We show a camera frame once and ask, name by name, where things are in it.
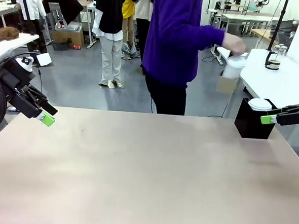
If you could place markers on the large white table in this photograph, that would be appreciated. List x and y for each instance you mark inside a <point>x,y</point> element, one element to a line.
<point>288,82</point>

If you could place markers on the small black bin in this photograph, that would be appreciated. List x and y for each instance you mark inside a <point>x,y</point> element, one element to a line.
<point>60,46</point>

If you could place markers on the distant white workbench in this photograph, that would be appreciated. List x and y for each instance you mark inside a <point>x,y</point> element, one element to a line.
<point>246,17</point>

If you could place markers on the black hanging cloth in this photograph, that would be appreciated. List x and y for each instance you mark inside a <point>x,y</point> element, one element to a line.
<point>67,3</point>

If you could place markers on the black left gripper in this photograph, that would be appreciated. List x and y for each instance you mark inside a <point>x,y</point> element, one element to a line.
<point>17,77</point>

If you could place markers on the person's right forearm purple sleeve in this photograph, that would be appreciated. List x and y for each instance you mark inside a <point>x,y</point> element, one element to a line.
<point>210,37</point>

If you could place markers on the person in black trousers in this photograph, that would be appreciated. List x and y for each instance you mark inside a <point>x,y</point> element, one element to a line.
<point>141,35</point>

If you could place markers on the wooden top table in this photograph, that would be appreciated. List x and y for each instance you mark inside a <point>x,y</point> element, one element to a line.
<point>263,32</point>

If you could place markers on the person's right hand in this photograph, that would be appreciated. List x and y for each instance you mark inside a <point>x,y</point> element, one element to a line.
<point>233,44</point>

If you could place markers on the person in beige trousers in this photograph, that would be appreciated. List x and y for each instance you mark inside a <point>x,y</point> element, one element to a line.
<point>109,58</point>

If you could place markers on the metal frame table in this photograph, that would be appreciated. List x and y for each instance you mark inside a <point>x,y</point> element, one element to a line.
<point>86,3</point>

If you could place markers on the person in yellow top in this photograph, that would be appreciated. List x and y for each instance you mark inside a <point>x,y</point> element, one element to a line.
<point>129,9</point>

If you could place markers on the white table with fur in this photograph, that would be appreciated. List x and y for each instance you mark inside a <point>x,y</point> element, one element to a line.
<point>16,41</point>

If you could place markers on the white cup with lid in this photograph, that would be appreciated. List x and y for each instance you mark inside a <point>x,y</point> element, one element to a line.
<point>233,67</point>

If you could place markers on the person in purple sweater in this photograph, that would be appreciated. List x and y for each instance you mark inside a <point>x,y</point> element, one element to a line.
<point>169,42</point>

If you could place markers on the black tripod pole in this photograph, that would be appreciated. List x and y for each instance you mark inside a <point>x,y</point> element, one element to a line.
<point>279,21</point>

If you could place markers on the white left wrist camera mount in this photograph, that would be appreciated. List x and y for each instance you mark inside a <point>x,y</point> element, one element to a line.
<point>44,60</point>

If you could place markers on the person in white coat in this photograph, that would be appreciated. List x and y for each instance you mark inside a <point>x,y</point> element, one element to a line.
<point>29,3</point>

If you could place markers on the white paper cup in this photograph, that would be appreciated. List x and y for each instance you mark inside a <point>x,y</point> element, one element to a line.
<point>260,104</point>

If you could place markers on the glass french press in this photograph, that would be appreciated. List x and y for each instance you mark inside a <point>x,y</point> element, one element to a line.
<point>274,60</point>

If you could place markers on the cardboard box with grey lid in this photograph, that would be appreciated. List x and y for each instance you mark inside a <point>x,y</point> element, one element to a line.
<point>60,36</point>

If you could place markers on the black cup carrier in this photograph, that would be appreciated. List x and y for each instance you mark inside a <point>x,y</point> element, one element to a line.
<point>250,123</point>

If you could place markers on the brown furry bundle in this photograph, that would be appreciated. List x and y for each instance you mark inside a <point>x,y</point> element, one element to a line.
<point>4,35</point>

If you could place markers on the grey cloth pile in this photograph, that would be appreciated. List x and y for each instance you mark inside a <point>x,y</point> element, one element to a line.
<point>130,52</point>

